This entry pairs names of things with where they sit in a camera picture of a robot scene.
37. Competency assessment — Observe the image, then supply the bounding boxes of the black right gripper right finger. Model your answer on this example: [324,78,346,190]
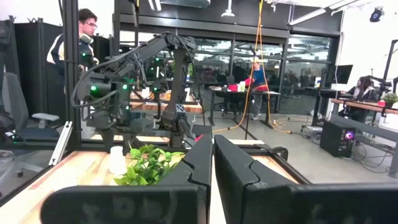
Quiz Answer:
[213,134,398,224]

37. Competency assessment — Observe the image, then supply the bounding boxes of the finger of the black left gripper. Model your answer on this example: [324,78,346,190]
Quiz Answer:
[101,127,115,154]
[121,132,136,156]

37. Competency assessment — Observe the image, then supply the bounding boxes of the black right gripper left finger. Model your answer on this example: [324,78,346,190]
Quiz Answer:
[40,133,214,224]

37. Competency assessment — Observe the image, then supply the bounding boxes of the green plant in white pot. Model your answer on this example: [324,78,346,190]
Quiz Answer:
[113,143,186,187]

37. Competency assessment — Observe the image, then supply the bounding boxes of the silver aluminium extrusion bar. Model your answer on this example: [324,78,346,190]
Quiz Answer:
[49,121,73,166]

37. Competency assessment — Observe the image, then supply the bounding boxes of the person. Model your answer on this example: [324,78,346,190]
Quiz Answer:
[244,57,269,121]
[45,7,101,141]
[346,76,379,122]

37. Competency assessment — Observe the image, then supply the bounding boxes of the grey office chair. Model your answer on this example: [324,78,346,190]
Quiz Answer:
[0,72,60,144]

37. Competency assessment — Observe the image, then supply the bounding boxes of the black computer tower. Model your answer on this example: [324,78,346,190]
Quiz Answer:
[319,120,357,159]

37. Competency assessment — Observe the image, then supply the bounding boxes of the black standing desk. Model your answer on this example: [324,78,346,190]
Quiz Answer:
[208,85,282,128]

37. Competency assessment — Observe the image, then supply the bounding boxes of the white pendant lamp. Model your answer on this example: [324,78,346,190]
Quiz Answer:
[221,0,236,18]

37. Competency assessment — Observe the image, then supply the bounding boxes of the wood-topped grey desk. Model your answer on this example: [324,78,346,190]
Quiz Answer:
[329,98,398,179]

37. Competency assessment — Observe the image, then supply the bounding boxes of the black computer monitor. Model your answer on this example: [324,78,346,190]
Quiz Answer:
[325,64,354,85]

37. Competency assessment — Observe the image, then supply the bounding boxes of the small green potted plant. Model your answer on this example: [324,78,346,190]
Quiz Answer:
[381,92,398,109]

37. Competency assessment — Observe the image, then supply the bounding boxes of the black ceiling spotlight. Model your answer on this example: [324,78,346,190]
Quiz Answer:
[369,6,385,23]

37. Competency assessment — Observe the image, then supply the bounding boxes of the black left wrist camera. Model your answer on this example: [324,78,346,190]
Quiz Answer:
[87,107,116,130]

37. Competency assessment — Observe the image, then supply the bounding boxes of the black clamp bracket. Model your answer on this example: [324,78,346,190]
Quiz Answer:
[262,143,289,162]

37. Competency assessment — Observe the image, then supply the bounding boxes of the orange hanging extension cable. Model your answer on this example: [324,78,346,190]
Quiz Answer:
[213,0,293,135]

